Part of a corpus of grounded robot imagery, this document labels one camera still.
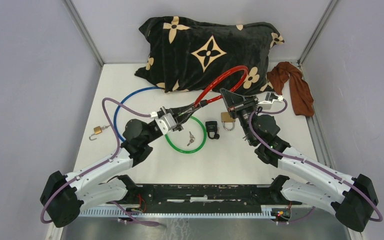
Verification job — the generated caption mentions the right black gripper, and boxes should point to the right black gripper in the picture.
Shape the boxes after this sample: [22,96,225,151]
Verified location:
[219,89,259,145]

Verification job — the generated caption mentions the red cable lock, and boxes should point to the red cable lock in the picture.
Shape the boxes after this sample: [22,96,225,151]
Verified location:
[193,65,249,108]

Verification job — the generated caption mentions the cable lock keys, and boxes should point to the cable lock keys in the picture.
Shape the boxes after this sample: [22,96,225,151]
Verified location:
[187,131,196,146]

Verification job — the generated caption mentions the small black padlock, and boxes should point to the small black padlock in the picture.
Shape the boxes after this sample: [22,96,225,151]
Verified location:
[205,120,220,140]

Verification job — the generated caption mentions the green cable lock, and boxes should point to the green cable lock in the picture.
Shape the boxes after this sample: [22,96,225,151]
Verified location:
[165,116,207,154]

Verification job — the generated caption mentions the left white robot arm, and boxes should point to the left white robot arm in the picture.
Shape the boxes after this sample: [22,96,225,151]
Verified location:
[40,100,207,228]

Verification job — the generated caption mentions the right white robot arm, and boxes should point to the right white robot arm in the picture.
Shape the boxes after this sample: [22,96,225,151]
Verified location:
[220,88,383,232]

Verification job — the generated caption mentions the black floral pillow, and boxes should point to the black floral pillow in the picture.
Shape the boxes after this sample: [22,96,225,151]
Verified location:
[135,16,285,95]

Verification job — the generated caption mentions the brown cloth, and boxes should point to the brown cloth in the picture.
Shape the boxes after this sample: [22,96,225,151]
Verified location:
[266,61,315,117]

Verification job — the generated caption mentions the small brass padlock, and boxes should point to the small brass padlock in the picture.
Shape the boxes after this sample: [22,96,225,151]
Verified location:
[88,125,110,141]

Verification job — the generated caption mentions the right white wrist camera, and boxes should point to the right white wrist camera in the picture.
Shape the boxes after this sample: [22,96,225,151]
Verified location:
[257,91,284,110]

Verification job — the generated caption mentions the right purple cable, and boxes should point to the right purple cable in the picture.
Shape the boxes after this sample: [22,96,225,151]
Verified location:
[247,99,384,223]

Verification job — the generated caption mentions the purple cable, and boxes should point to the purple cable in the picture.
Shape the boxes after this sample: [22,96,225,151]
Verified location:
[247,99,384,223]
[39,97,160,225]

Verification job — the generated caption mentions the blue cable lock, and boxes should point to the blue cable lock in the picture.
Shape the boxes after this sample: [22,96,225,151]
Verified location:
[113,86,164,143]

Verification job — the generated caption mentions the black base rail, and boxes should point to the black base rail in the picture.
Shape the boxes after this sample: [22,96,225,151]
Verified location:
[117,184,298,217]

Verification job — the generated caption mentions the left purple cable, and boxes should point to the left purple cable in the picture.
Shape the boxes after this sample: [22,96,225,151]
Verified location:
[39,97,160,225]

